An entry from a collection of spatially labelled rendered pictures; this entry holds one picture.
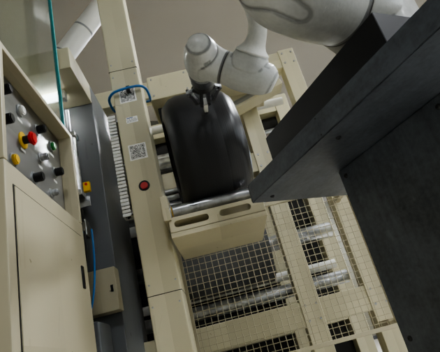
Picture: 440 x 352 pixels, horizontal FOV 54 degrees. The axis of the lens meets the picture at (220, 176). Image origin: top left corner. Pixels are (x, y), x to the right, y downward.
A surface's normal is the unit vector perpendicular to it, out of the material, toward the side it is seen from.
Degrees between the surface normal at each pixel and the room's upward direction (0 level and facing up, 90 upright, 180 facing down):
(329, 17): 164
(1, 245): 90
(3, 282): 90
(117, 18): 90
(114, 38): 90
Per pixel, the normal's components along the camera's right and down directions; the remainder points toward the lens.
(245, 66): -0.21, 0.18
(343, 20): 0.43, 0.73
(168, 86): -0.04, -0.39
